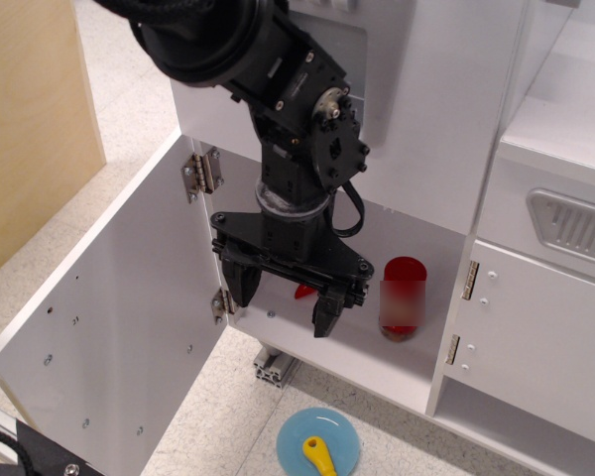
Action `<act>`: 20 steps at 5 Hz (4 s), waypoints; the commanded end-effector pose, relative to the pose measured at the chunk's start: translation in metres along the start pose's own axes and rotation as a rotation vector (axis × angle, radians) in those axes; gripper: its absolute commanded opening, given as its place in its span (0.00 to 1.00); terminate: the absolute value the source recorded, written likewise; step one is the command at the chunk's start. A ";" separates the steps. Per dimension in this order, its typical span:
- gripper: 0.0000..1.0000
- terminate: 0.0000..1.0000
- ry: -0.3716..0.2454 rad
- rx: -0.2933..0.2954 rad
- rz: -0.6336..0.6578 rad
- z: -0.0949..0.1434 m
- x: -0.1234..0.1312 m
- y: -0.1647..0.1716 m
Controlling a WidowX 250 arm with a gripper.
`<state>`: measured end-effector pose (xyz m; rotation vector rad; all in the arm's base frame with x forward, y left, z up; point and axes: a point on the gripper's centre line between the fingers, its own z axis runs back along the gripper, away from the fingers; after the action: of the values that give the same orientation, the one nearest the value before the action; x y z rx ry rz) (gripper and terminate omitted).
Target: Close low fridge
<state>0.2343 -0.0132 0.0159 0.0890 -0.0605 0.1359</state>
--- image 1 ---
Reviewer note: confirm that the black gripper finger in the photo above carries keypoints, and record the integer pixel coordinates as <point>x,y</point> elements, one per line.
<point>327,310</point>
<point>242,280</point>

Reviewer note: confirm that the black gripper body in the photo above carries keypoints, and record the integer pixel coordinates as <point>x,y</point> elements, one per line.
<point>309,252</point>

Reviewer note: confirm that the white fridge door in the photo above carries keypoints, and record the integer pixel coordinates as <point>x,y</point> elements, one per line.
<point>103,354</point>

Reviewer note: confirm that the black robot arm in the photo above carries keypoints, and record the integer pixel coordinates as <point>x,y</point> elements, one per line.
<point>302,114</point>

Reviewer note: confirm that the white toy fridge cabinet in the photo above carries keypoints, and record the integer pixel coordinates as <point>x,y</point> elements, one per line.
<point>422,190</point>

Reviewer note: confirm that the lower metal door hinge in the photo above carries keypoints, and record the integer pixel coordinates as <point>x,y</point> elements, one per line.
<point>222,305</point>

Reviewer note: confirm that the metal door hinge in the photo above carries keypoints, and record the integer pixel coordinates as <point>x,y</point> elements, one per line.
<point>222,305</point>
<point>201,174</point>

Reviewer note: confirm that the red toy chili pepper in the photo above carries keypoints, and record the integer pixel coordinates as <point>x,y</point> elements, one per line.
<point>304,291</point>

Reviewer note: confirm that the red lid spice jar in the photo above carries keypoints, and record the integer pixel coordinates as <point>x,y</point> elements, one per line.
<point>402,298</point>

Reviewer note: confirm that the aluminium extrusion foot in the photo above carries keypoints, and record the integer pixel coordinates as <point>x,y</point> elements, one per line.
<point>274,368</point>

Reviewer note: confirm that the upper metal door hinge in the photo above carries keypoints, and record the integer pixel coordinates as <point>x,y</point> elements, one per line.
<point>201,174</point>

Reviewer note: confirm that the lower brass cabinet hinge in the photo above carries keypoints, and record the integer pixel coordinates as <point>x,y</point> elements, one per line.
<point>452,349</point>

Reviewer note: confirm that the brass cabinet hinge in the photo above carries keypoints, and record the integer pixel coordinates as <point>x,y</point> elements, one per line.
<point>452,349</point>
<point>470,280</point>

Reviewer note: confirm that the light blue plate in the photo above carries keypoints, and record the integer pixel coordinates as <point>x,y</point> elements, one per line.
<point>336,431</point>

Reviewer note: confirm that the upper brass cabinet hinge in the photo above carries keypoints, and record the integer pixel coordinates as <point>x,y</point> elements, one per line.
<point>470,280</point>

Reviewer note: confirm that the white toy oven cabinet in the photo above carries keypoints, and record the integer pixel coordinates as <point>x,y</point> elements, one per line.
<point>523,379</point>

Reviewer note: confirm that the light plywood panel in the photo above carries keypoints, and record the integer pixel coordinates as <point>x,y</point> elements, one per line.
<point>50,144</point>

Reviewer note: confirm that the grey oven vent panel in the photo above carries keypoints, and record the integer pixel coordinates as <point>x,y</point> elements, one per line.
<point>563,223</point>

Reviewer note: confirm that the yellow toy utensil handle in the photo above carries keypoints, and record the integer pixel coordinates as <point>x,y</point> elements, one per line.
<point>315,450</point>

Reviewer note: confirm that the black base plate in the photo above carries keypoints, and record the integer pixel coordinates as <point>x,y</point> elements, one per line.
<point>50,458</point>

